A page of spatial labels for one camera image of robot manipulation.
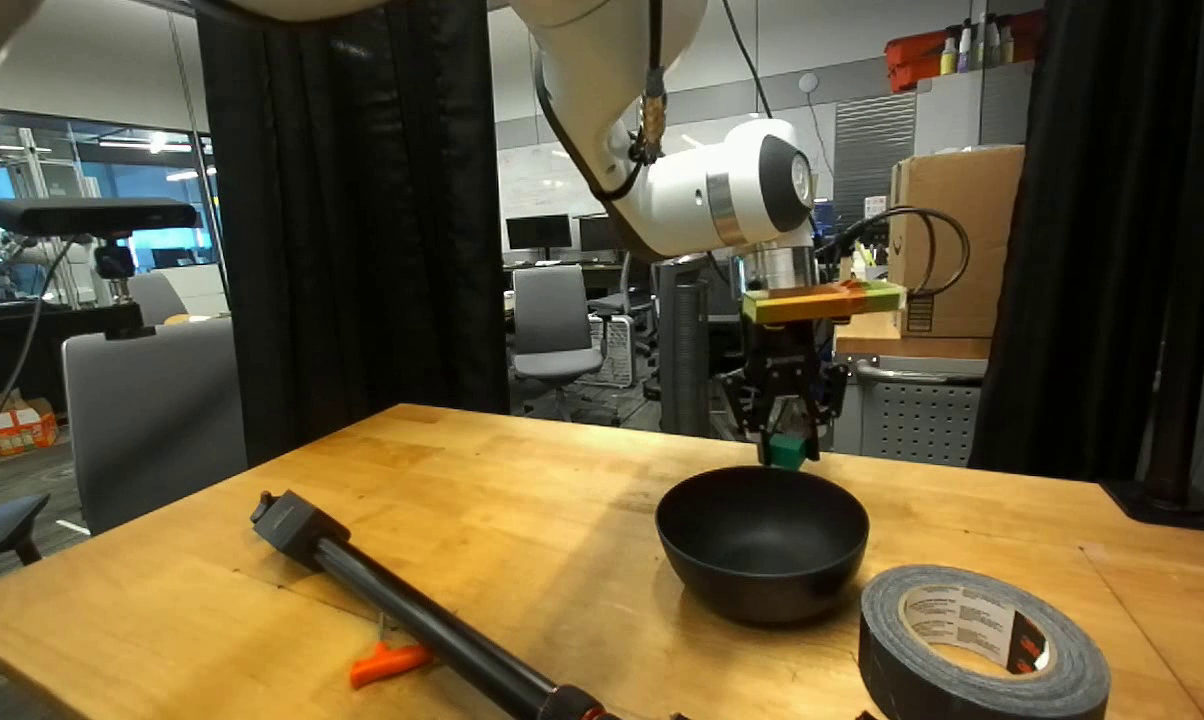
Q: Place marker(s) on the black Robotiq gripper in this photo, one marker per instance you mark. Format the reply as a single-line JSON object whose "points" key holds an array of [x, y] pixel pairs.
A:
{"points": [[792, 358]]}

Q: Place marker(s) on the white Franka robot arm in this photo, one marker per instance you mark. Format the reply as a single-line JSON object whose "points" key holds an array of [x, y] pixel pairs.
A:
{"points": [[706, 200]]}

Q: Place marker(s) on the grey tool cabinet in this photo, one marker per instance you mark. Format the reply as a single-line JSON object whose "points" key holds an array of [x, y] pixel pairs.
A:
{"points": [[913, 402]]}

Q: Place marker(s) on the black bowl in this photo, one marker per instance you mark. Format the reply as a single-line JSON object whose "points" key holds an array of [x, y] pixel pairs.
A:
{"points": [[761, 544]]}

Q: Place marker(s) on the grey office chair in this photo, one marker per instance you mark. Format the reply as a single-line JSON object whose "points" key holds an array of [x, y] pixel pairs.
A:
{"points": [[552, 332]]}

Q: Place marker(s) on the brown cardboard box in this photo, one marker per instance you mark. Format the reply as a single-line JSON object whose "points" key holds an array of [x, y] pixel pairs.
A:
{"points": [[966, 227]]}

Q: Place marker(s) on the computer monitor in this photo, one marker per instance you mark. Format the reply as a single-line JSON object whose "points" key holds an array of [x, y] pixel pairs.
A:
{"points": [[536, 234]]}

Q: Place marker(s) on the black curtain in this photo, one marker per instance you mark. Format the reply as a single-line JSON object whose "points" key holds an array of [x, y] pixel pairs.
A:
{"points": [[1094, 227], [346, 215]]}

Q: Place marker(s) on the red bin on shelf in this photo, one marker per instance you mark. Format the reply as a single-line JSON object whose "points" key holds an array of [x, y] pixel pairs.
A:
{"points": [[923, 56]]}

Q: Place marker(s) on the black stand with pole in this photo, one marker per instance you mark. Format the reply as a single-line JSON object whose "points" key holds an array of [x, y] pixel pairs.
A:
{"points": [[1172, 504]]}

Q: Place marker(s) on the black tripod pole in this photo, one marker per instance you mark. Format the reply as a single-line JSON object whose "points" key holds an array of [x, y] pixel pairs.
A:
{"points": [[402, 606]]}

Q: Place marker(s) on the small orange clip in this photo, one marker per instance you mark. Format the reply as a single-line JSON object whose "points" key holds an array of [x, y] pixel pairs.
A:
{"points": [[387, 660]]}

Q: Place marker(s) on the grey padded chair back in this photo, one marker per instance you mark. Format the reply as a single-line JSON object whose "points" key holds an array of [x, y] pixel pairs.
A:
{"points": [[155, 423]]}

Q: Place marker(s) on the orange box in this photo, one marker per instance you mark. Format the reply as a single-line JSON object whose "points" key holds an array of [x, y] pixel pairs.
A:
{"points": [[21, 425]]}

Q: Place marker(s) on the black chair base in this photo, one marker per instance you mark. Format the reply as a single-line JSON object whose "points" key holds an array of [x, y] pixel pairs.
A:
{"points": [[0, 525]]}

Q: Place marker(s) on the tan wrist mount plate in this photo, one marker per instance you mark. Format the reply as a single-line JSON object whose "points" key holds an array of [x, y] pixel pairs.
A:
{"points": [[823, 305]]}

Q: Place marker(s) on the grey metal post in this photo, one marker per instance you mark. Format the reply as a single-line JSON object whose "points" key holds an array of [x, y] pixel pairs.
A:
{"points": [[685, 344]]}

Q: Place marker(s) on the black duct tape roll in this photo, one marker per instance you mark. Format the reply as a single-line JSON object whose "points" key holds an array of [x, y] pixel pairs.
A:
{"points": [[923, 666]]}

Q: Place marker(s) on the black stereo camera bar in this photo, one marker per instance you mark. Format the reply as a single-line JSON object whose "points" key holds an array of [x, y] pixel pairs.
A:
{"points": [[94, 218]]}

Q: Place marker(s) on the camera on tripod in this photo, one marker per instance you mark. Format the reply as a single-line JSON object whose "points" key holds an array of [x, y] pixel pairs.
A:
{"points": [[15, 372]]}

